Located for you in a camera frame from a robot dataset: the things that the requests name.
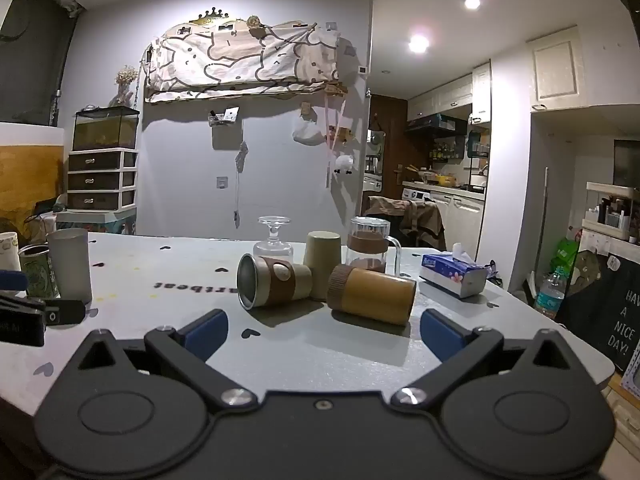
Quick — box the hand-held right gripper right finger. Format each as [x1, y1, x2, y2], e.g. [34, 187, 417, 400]
[391, 308, 576, 407]

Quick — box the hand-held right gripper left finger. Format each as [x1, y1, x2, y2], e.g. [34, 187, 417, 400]
[75, 308, 258, 407]

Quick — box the green patterned cup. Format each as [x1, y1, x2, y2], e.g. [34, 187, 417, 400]
[18, 244, 60, 299]

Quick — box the bamboo cup with brown lid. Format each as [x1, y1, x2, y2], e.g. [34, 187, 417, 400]
[326, 263, 418, 327]

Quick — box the steel cup with brown sleeve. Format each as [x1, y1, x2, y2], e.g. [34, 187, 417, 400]
[237, 253, 314, 310]

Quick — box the beige cup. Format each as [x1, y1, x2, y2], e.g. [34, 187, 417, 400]
[304, 230, 343, 301]

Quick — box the white mug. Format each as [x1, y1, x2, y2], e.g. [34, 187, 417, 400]
[0, 232, 21, 274]

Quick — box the grey tumbler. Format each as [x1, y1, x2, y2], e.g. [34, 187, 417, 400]
[47, 228, 94, 304]

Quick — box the blue tissue box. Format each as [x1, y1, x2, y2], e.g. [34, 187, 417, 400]
[418, 243, 490, 300]

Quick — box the clear glass goblet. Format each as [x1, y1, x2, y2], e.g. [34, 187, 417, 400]
[253, 215, 294, 262]

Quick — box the glass pitcher with brown band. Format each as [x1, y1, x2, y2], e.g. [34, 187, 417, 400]
[346, 216, 404, 279]

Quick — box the chair with brown cloth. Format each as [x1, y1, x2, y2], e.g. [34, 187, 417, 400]
[362, 195, 446, 251]

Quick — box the plastic water bottle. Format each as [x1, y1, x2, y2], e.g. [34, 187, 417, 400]
[533, 269, 569, 320]

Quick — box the white drawer unit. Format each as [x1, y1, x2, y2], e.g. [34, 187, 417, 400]
[66, 148, 139, 211]

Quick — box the green bag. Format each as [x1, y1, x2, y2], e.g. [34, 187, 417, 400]
[549, 237, 581, 274]

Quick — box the white pole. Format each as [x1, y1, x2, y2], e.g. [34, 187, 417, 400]
[532, 167, 551, 281]

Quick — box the black chalkboard sign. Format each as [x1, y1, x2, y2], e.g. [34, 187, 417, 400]
[554, 249, 640, 374]

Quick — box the glass fish tank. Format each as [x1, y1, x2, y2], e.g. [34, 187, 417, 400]
[72, 105, 141, 152]

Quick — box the white storage rack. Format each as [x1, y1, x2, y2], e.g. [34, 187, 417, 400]
[582, 181, 640, 247]

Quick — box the range hood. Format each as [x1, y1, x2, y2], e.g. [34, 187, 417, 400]
[404, 114, 471, 134]

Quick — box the white plastic bag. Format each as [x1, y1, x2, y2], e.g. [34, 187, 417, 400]
[292, 114, 321, 144]

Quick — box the dried flower bunch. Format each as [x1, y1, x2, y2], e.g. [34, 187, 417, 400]
[115, 65, 139, 109]

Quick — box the printed blanket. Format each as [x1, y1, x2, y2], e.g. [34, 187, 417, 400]
[143, 20, 342, 104]

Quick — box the gold crown decoration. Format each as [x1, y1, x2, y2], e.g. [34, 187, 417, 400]
[197, 8, 239, 26]

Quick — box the hanging cord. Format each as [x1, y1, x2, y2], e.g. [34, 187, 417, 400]
[233, 140, 250, 231]

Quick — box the white wall cabinet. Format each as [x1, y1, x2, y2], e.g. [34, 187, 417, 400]
[528, 25, 586, 111]

